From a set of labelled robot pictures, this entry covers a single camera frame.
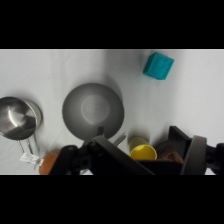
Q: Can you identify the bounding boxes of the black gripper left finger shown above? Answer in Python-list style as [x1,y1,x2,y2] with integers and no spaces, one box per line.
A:
[49,134,156,176]

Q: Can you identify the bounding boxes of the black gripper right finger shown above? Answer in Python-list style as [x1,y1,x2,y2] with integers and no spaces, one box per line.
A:
[134,125,224,176]

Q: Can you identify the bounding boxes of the blue cube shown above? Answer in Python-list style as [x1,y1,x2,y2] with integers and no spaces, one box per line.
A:
[142,51,175,81]

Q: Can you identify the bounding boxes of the grey bowl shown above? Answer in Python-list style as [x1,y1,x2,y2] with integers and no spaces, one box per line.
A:
[62,82,125,141]

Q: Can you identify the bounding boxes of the metal tongs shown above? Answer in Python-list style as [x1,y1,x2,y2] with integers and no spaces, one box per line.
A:
[113,131,128,147]

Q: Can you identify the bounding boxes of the yellow plastic cup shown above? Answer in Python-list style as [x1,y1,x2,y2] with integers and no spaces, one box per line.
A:
[128,135,158,162]

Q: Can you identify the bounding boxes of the steel measuring cup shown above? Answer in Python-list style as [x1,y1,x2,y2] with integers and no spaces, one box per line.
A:
[0,96,44,155]

